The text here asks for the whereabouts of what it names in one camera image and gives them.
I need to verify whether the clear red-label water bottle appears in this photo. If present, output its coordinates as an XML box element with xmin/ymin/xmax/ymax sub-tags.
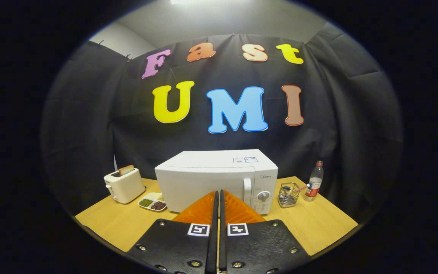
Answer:
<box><xmin>304</xmin><ymin>161</ymin><xmax>324</xmax><ymax>202</ymax></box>

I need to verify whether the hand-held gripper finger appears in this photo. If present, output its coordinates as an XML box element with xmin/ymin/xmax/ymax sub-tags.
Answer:
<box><xmin>127</xmin><ymin>190</ymin><xmax>219</xmax><ymax>274</ymax></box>
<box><xmin>219</xmin><ymin>190</ymin><xmax>311</xmax><ymax>274</ymax></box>

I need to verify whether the metal wire basket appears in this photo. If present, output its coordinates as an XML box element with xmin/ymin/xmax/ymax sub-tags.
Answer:
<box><xmin>278</xmin><ymin>182</ymin><xmax>300</xmax><ymax>208</ymax></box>

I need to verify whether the cream white toaster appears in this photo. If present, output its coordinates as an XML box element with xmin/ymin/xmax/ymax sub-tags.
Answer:
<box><xmin>104</xmin><ymin>168</ymin><xmax>146</xmax><ymax>204</ymax></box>

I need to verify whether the white microwave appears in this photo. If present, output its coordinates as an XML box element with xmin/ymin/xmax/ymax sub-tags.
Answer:
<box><xmin>154</xmin><ymin>149</ymin><xmax>279</xmax><ymax>215</ymax></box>

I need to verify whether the white divided bean dish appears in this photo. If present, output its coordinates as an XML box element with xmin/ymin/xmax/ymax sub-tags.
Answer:
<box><xmin>138</xmin><ymin>192</ymin><xmax>167</xmax><ymax>212</ymax></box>

